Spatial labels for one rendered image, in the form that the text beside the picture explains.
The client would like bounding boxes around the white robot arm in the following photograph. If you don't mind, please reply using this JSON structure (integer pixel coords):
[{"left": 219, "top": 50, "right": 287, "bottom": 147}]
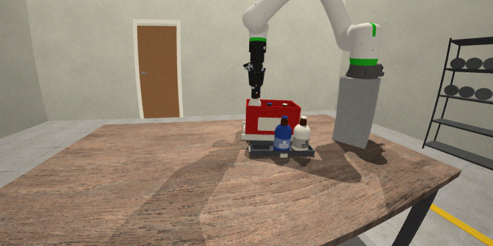
[{"left": 242, "top": 0, "right": 384, "bottom": 79}]

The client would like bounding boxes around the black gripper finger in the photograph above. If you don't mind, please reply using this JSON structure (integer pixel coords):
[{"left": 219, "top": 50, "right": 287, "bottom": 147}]
[
  {"left": 247, "top": 65, "right": 259, "bottom": 99},
  {"left": 256, "top": 66, "right": 266, "bottom": 98}
]

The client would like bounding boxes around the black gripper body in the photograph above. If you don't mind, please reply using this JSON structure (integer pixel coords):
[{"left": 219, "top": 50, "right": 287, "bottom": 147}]
[{"left": 251, "top": 52, "right": 265, "bottom": 72}]

